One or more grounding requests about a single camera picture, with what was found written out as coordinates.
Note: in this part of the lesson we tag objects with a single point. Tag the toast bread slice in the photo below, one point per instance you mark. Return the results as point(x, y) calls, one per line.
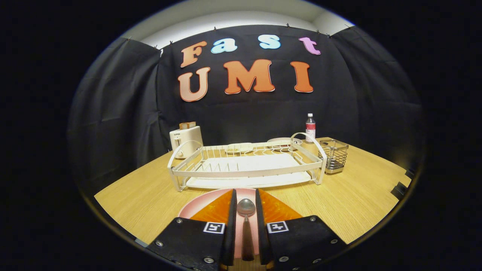
point(187, 125)

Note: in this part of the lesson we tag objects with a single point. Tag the clear bottle with red label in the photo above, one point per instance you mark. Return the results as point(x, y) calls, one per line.
point(310, 130)

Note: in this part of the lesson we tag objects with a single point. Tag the pink plate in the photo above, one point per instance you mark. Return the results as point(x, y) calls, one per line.
point(199, 205)

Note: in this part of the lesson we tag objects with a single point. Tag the white toaster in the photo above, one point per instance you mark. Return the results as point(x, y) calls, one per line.
point(188, 137)

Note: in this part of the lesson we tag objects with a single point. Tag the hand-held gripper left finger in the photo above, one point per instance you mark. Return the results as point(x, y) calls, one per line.
point(229, 233)

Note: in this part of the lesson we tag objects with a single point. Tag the white round plate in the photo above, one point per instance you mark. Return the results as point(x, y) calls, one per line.
point(280, 141)

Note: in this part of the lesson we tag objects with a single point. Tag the white divided dish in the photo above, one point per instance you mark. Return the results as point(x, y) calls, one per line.
point(245, 146)

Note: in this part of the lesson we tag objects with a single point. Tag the black backdrop cloth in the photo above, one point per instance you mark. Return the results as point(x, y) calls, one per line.
point(357, 94)

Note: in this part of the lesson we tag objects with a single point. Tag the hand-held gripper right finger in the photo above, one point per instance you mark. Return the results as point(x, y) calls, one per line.
point(263, 233)

